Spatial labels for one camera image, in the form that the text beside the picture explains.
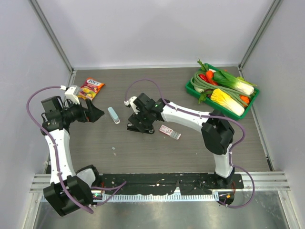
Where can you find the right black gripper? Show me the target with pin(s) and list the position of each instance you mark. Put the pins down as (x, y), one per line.
(135, 116)

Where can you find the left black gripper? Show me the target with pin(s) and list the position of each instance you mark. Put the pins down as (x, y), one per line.
(91, 114)

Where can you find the light blue small stapler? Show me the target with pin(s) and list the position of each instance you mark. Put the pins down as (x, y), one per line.
(113, 115)

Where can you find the black large stapler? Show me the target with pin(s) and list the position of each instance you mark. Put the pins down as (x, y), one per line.
(132, 127)

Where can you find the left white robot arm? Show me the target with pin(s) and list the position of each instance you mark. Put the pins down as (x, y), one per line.
(69, 190)

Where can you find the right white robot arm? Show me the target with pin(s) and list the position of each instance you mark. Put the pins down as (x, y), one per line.
(216, 131)

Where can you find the orange candy bag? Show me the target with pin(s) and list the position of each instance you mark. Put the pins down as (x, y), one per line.
(90, 88)

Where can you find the red staple box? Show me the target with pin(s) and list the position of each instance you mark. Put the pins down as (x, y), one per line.
(169, 132)

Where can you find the green long beans toy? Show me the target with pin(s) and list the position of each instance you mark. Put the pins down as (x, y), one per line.
(197, 82)

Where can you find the red chili pepper toy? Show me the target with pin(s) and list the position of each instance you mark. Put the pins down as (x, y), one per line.
(204, 78)

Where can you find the yellow napa cabbage toy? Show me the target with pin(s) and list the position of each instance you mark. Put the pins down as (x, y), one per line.
(226, 101)

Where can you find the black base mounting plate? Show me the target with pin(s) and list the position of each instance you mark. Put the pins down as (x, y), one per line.
(166, 183)

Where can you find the green bok choy toy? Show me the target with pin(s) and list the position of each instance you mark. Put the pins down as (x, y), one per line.
(227, 80)

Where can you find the small orange carrot toy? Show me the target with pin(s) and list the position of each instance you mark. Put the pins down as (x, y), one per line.
(245, 99)

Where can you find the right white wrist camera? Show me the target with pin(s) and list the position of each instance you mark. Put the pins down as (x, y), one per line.
(130, 103)

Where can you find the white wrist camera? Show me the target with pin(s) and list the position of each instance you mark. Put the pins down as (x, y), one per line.
(130, 103)
(71, 93)

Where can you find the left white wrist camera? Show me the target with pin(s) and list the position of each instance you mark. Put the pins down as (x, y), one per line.
(71, 93)

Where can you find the white slotted cable duct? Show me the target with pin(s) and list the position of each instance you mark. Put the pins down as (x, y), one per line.
(175, 197)

